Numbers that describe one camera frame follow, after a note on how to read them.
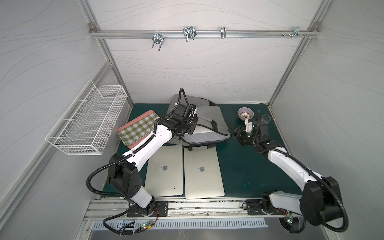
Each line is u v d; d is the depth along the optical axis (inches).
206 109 43.7
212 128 33.8
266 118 42.2
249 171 34.2
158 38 31.2
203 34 30.7
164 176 33.6
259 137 25.5
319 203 15.9
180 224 27.6
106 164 15.8
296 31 30.1
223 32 30.8
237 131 29.5
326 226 16.7
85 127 26.7
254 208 28.8
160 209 28.9
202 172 33.6
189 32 30.2
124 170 16.5
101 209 29.5
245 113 43.6
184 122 27.5
